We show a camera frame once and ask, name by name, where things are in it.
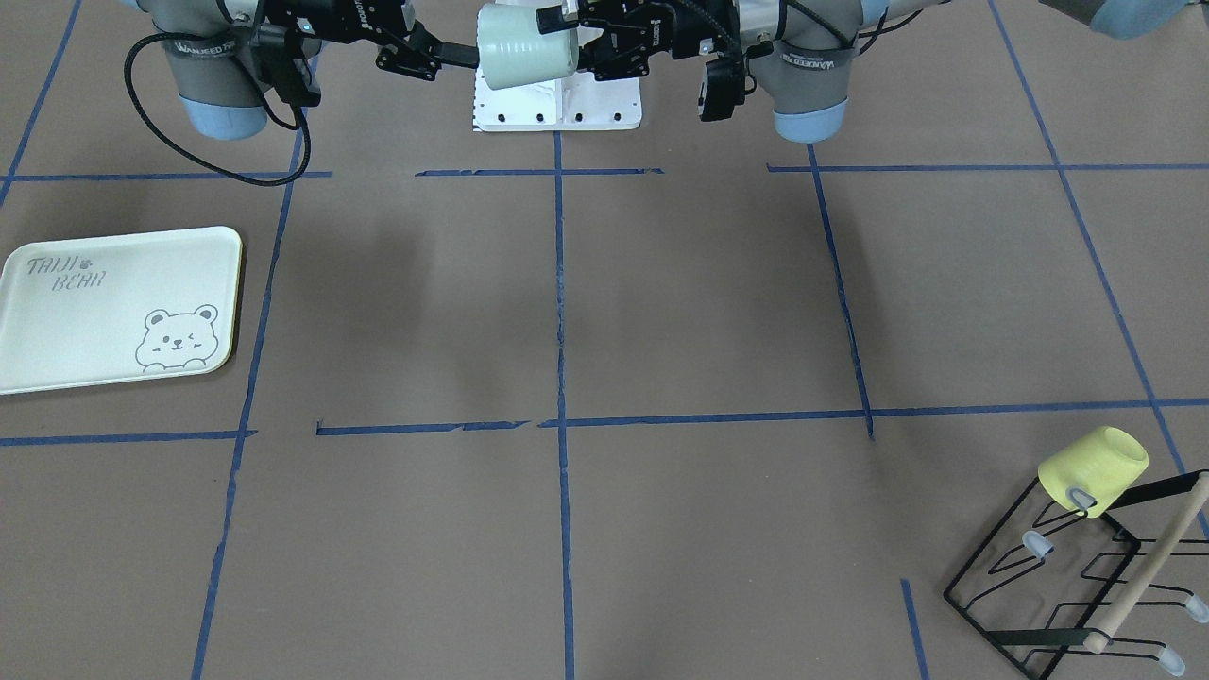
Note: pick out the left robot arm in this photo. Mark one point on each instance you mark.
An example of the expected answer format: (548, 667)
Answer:
(800, 53)

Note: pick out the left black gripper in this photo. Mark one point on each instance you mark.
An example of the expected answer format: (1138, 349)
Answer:
(682, 25)

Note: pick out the yellow cup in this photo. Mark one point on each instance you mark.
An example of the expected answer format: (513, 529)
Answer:
(1087, 476)

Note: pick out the black wire cup rack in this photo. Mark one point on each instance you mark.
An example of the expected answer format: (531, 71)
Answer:
(1120, 596)

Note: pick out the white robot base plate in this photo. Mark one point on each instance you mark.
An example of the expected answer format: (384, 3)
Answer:
(578, 102)

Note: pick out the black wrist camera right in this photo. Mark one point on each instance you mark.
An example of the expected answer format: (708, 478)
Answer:
(280, 52)

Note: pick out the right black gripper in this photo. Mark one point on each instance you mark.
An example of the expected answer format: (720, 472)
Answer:
(351, 23)

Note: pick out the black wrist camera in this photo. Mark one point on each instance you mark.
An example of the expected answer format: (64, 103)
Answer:
(280, 52)
(726, 83)

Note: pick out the cream bear tray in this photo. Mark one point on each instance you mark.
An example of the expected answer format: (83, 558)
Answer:
(119, 309)

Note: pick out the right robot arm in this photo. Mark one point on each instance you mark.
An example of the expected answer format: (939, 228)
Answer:
(225, 56)

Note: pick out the pale green cup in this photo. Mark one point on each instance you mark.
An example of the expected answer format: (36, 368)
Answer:
(512, 52)

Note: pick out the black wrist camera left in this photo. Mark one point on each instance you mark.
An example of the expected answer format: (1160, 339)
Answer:
(726, 83)

